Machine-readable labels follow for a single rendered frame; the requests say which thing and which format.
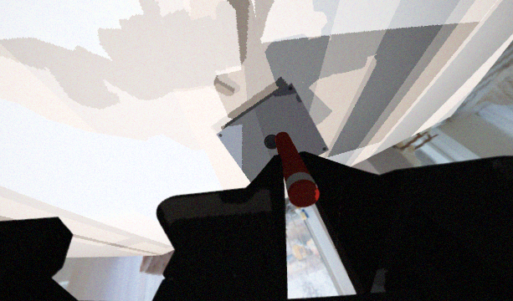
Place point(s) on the dark red peg with grey band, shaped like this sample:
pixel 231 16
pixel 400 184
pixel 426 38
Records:
pixel 300 185

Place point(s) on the grey square panel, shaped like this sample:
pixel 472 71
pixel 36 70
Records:
pixel 250 139

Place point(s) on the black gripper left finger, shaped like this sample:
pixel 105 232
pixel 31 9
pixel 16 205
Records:
pixel 257 210

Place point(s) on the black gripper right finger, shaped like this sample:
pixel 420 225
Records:
pixel 365 213

